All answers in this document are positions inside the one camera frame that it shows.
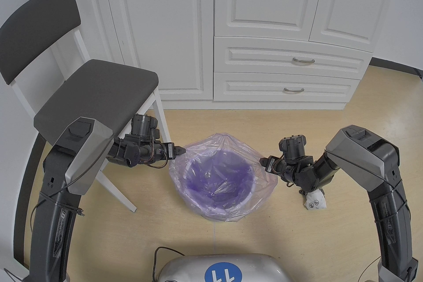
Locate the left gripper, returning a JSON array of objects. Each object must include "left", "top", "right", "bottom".
[{"left": 141, "top": 142, "right": 176, "bottom": 165}]

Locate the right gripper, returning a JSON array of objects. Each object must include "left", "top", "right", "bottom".
[{"left": 267, "top": 156, "right": 294, "bottom": 180}]

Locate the black white wrapper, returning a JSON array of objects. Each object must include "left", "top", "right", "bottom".
[{"left": 299, "top": 188, "right": 328, "bottom": 210}]

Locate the purple plastic bag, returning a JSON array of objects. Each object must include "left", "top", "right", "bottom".
[{"left": 169, "top": 133, "right": 278, "bottom": 223}]

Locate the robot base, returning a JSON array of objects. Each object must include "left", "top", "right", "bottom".
[{"left": 159, "top": 253, "right": 293, "bottom": 282}]

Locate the white trash bin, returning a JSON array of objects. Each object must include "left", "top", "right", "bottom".
[{"left": 180, "top": 150, "right": 256, "bottom": 217}]

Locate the white chair with grey cushions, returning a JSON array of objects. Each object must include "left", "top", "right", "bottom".
[{"left": 0, "top": 0, "right": 172, "bottom": 213}]

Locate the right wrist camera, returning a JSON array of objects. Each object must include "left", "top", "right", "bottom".
[{"left": 278, "top": 134, "right": 313, "bottom": 164}]

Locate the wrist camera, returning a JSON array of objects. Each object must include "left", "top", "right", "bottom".
[
  {"left": 132, "top": 114, "right": 161, "bottom": 142},
  {"left": 278, "top": 134, "right": 313, "bottom": 164}
]

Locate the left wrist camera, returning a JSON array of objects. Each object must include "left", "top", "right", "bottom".
[{"left": 132, "top": 114, "right": 161, "bottom": 142}]

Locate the black cable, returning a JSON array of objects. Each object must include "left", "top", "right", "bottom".
[{"left": 152, "top": 246, "right": 186, "bottom": 279}]

